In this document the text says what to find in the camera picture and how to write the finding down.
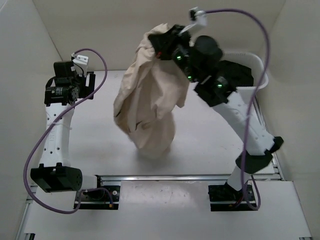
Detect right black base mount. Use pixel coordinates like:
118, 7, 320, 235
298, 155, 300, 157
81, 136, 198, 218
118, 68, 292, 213
208, 183, 253, 212

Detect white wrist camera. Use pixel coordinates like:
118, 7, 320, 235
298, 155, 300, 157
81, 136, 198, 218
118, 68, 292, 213
71, 53, 89, 77
179, 7, 208, 35

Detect white plastic basket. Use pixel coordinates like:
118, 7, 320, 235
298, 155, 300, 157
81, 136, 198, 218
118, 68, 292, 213
222, 51, 264, 104

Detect beige trousers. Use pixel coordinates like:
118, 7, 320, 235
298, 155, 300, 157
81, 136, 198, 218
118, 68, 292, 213
113, 23, 189, 159

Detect black trousers in basket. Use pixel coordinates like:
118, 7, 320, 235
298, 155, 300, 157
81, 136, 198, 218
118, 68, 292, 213
218, 60, 254, 87

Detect white front cover plate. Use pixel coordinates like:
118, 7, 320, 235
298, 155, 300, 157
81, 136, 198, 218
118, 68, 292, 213
24, 181, 311, 240

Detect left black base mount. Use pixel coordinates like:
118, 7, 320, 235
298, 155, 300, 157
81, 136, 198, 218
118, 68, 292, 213
73, 175, 121, 211

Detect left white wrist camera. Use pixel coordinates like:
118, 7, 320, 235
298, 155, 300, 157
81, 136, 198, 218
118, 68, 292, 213
71, 53, 89, 77

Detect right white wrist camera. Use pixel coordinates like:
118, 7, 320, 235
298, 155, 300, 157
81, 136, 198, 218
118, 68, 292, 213
179, 7, 208, 35

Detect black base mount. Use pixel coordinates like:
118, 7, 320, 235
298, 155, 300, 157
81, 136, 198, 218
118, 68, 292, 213
73, 175, 121, 211
208, 183, 253, 212

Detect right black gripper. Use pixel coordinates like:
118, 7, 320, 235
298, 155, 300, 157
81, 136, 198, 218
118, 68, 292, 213
148, 25, 199, 84

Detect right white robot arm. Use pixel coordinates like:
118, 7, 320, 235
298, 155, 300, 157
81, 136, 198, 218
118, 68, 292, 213
148, 25, 284, 200

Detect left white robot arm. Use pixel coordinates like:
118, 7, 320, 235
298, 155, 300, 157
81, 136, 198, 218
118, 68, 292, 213
30, 55, 96, 193

